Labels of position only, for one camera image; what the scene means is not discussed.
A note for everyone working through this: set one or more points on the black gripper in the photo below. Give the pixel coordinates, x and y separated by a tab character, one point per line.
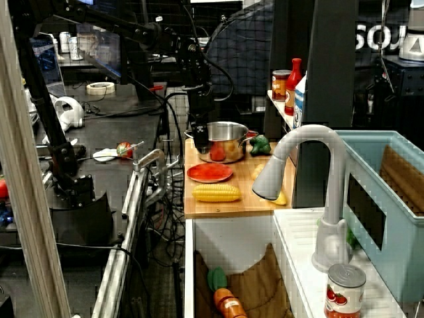
199	104

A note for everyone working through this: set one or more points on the yellow toy corn cob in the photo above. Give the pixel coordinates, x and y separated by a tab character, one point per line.
215	193

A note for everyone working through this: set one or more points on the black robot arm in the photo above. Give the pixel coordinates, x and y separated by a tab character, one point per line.
39	99

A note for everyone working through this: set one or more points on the red plate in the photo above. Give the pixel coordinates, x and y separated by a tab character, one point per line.
209	172

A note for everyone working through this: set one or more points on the silver metal pot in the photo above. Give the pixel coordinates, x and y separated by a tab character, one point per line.
228	139

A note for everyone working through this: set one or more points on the metal c-clamp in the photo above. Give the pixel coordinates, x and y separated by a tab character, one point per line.
155	165

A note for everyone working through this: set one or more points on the green toy broccoli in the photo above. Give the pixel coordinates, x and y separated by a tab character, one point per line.
260	145

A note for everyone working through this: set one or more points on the orange toy croissant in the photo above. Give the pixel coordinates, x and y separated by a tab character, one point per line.
256	172

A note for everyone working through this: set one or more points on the wooden countertop board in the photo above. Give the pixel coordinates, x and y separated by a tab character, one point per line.
245	195

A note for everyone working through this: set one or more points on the red toy tomato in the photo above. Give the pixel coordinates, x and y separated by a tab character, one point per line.
124	150

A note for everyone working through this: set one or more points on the white kitchen shelf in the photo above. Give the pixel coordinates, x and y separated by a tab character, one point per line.
281	109

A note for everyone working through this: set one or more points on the brown soup can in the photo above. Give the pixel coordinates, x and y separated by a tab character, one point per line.
281	86

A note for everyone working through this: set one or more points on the black mesh net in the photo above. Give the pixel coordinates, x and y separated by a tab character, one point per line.
242	49

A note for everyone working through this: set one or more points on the yellow banana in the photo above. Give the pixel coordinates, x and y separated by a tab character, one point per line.
281	199

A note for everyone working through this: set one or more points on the red ketchup bottle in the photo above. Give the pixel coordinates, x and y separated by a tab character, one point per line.
292	89

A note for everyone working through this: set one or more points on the blue white milk carton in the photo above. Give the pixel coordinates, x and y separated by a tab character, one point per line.
299	102

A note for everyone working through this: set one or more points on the masking tape roll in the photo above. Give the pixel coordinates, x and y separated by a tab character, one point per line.
101	88

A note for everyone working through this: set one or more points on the white headset device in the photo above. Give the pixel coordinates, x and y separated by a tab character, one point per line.
71	114

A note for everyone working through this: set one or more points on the grey toy faucet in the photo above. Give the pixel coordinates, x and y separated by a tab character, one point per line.
331	185

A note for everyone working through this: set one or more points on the black kitchen pillar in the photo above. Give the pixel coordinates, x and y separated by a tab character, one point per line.
328	83

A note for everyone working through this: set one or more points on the white toy kitchen sink unit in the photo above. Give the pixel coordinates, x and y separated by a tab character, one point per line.
298	238

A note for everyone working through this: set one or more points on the silver soda can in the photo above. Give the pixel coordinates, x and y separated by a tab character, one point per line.
75	49
64	41

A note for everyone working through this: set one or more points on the brown cloth in sink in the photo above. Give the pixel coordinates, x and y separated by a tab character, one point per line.
261	288

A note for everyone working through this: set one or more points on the orange toy carrot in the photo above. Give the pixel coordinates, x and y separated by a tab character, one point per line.
227	301

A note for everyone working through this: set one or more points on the open laptop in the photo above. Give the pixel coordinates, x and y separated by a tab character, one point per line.
49	66

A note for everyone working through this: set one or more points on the green toy grapes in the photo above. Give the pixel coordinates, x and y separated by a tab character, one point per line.
351	239

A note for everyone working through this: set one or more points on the brown cloth in bin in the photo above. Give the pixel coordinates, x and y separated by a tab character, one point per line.
402	182

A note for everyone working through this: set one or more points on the tomato can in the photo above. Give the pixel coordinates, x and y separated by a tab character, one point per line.
344	291

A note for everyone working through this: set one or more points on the light blue plastic bin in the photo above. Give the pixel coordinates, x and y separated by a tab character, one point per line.
401	238

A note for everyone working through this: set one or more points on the aluminium frame rail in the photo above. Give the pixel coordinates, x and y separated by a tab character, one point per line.
119	251

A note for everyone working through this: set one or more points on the light wooden post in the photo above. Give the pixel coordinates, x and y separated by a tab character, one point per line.
30	198

